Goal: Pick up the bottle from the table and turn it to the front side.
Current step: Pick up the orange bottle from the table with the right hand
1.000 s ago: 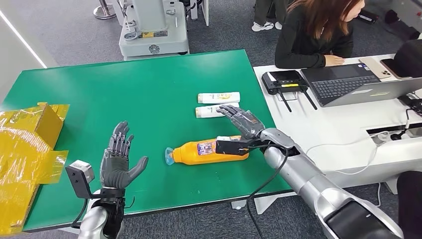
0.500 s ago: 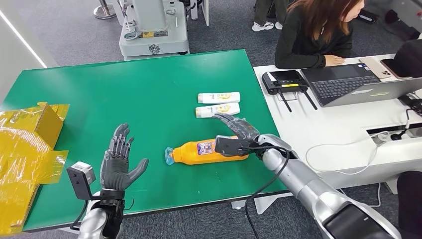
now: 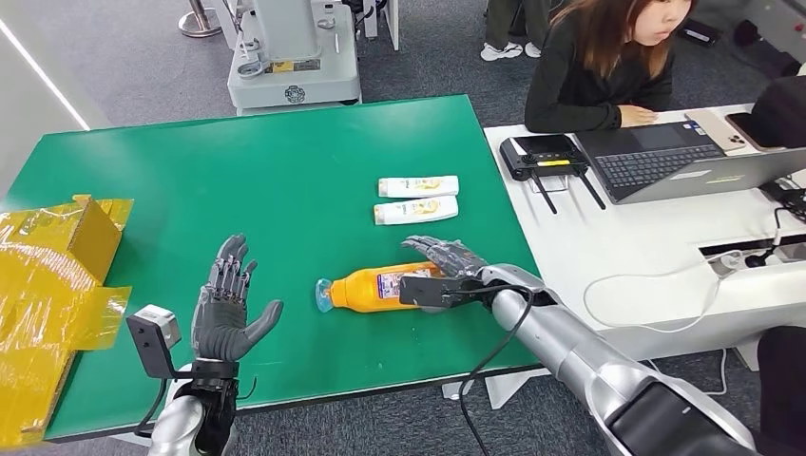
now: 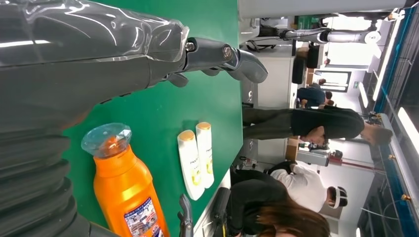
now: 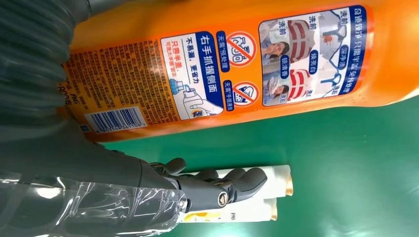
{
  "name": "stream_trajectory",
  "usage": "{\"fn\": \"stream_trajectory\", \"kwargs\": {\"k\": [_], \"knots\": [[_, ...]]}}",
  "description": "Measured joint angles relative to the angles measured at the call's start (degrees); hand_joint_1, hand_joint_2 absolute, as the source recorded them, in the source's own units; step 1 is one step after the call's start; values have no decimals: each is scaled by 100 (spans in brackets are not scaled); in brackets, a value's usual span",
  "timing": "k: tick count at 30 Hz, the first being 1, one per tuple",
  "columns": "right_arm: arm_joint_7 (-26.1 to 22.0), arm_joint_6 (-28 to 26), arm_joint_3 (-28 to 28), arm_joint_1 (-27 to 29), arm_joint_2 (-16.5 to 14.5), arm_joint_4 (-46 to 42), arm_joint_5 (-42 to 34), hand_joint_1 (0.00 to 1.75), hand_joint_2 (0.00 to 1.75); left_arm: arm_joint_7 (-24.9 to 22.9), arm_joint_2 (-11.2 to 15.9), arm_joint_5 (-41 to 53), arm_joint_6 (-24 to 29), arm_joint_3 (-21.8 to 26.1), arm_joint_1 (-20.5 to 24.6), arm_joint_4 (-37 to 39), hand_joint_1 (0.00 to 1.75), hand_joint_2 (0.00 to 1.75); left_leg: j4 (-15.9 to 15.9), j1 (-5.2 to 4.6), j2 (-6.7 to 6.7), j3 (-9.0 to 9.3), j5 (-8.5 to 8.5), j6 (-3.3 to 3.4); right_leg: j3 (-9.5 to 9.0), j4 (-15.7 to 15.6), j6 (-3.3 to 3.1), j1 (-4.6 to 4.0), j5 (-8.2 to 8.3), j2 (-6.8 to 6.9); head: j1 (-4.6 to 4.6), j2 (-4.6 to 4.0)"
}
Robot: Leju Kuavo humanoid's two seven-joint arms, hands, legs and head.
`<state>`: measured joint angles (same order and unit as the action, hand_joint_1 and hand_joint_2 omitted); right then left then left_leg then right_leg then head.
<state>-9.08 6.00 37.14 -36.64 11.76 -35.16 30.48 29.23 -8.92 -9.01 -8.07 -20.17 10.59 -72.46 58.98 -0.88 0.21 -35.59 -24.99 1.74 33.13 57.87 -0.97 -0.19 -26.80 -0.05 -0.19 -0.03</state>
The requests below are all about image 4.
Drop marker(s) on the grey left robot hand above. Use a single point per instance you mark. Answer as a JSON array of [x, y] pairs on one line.
[[65, 49]]

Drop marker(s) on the orange detergent bottle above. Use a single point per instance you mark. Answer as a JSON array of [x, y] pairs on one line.
[[124, 189]]

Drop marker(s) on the white shampoo bottle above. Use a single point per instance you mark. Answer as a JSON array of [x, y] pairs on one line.
[[190, 163], [205, 153]]

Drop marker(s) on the person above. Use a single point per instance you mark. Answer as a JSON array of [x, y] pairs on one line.
[[304, 186], [262, 202], [312, 96], [327, 122]]

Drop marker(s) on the brown cardboard box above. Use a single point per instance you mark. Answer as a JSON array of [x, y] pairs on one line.
[[291, 149]]

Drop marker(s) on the grey machine with red part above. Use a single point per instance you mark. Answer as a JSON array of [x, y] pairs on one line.
[[314, 158]]

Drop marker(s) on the black office chair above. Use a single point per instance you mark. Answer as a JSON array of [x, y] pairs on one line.
[[302, 65]]

